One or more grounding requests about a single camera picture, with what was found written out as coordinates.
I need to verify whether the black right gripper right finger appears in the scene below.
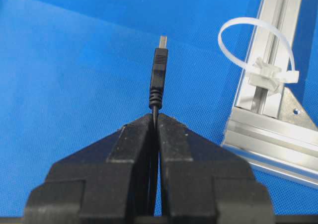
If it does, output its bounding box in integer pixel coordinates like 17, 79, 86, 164
158, 114, 275, 224

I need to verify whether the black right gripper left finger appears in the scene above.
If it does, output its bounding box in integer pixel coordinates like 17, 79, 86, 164
24, 114, 153, 224

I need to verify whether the black USB cable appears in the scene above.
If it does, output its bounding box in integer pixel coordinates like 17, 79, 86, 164
148, 35, 169, 135

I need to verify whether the translucent white zip tie loop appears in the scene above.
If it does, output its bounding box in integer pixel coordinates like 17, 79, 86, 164
218, 17, 300, 90

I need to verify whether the silver aluminium extrusion frame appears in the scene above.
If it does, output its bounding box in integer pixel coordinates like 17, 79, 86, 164
218, 0, 318, 188

